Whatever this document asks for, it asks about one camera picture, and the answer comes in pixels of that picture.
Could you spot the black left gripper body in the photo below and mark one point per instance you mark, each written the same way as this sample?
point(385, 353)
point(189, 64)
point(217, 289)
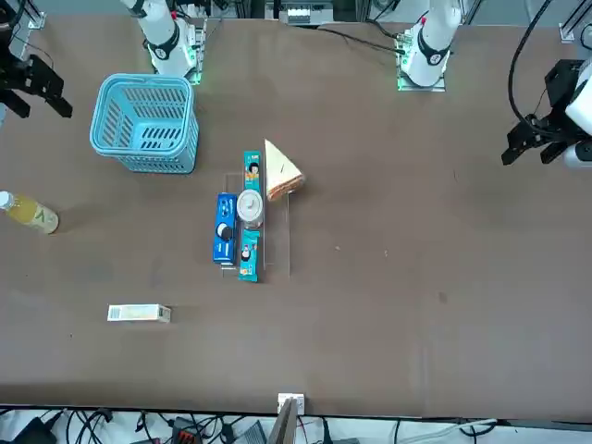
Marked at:
point(562, 88)

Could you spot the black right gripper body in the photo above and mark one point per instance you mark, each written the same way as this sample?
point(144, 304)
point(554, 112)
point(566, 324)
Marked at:
point(32, 74)

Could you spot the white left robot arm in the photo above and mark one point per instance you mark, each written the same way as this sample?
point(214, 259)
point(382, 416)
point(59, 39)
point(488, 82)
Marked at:
point(435, 41)

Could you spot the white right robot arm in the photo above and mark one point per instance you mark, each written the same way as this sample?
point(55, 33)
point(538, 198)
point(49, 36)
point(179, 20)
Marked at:
point(162, 41)

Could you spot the blue Oreo cookie box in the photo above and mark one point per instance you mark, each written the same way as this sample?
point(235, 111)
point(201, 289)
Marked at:
point(225, 252)

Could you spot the clear acrylic display shelf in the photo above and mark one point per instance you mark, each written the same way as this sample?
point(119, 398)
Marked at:
point(277, 240)

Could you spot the light blue plastic basket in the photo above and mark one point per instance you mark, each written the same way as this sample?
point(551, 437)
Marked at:
point(139, 162)

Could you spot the orange juice bottle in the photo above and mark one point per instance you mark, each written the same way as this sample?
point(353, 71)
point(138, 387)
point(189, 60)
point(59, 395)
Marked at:
point(32, 213)

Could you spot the teal snack packet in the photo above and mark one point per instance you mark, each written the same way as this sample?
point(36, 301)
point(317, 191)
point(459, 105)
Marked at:
point(248, 264)
point(253, 171)

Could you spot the white rectangular carton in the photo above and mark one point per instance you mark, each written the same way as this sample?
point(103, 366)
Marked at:
point(139, 313)

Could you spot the triangular sandwich wedge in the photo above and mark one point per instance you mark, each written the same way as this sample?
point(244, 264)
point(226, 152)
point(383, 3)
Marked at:
point(279, 171)

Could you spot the white power strip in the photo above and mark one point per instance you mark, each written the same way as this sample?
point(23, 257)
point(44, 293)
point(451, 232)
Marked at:
point(300, 11)

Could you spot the black power adapter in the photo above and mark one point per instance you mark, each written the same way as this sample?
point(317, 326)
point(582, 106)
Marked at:
point(34, 432)

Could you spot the black orange connector box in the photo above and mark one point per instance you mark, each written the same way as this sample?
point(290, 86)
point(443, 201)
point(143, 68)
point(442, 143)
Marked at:
point(187, 432)

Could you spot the grey power adapter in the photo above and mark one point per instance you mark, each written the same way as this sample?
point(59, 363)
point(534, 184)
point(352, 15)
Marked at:
point(253, 434)

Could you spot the aluminium frame rail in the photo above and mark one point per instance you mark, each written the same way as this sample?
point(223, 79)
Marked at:
point(569, 30)
point(34, 23)

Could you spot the aluminium camera post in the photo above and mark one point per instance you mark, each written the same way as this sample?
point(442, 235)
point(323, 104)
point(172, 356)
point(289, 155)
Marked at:
point(287, 421)

